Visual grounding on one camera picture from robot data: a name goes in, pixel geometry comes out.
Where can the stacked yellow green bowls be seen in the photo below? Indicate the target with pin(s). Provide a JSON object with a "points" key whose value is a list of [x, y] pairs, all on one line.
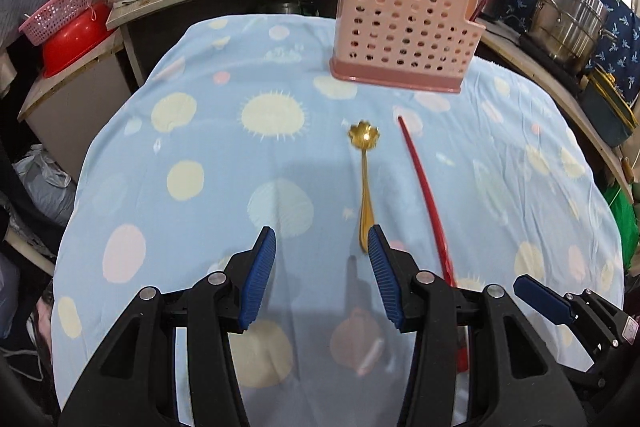
{"points": [[606, 108]]}

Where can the bright red chopstick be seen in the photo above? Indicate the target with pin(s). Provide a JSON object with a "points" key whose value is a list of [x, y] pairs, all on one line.
{"points": [[431, 207]]}

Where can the pink plastic basket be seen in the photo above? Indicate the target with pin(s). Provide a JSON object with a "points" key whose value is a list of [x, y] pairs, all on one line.
{"points": [[52, 17]]}

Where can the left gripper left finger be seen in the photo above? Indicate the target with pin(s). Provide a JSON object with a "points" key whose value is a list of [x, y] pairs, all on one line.
{"points": [[131, 378]]}

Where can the blue patterned table cloth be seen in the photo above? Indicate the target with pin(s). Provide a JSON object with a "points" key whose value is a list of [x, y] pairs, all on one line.
{"points": [[241, 126]]}

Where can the red plastic basin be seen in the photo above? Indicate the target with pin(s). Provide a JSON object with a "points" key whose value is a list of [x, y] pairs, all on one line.
{"points": [[75, 39]]}

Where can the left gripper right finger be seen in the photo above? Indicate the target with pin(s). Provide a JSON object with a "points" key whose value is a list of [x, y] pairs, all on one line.
{"points": [[513, 381]]}

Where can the large steel steamer pot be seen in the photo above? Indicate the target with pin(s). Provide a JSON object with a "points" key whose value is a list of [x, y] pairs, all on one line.
{"points": [[568, 31]]}

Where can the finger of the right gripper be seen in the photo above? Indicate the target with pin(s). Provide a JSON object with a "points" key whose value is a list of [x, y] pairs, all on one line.
{"points": [[554, 307]]}

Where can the pink perforated utensil basket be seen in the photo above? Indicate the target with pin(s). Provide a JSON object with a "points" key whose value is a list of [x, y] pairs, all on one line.
{"points": [[422, 45]]}

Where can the gold flower spoon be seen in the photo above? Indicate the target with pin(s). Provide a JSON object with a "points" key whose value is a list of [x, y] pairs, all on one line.
{"points": [[364, 137]]}

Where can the green plastic bag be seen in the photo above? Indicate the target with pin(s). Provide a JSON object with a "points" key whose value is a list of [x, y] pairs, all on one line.
{"points": [[625, 219]]}

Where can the black induction cooktop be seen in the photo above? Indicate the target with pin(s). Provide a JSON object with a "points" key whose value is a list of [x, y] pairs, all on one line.
{"points": [[569, 81]]}

